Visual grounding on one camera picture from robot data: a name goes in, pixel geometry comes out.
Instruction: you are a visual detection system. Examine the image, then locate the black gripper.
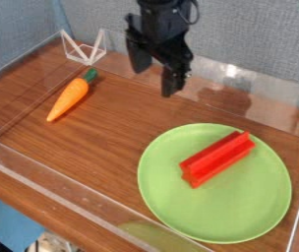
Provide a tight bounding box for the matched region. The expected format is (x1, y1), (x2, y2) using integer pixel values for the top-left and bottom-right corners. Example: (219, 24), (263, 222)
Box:
(125, 4), (192, 97)

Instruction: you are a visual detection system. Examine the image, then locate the red rectangular block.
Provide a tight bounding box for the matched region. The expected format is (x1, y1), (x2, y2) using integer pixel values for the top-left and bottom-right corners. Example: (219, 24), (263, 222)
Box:
(180, 131), (255, 189)

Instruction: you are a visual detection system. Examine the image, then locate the green round plate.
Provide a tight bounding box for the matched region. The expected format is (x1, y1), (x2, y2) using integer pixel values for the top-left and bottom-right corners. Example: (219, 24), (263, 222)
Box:
(137, 123), (291, 244)

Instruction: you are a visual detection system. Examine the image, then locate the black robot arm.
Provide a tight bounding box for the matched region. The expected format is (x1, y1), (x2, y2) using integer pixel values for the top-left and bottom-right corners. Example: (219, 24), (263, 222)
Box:
(124, 0), (199, 97)

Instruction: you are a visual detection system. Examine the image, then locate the orange toy carrot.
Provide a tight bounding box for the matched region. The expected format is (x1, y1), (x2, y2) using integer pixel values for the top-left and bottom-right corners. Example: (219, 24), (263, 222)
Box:
(46, 69), (98, 122)

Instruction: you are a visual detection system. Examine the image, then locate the black cable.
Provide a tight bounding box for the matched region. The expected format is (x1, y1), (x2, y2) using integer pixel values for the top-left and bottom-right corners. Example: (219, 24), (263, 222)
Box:
(176, 0), (200, 26)

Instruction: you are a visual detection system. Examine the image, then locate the clear acrylic enclosure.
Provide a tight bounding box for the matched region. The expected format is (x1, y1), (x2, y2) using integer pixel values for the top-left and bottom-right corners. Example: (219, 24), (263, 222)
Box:
(0, 31), (299, 252)

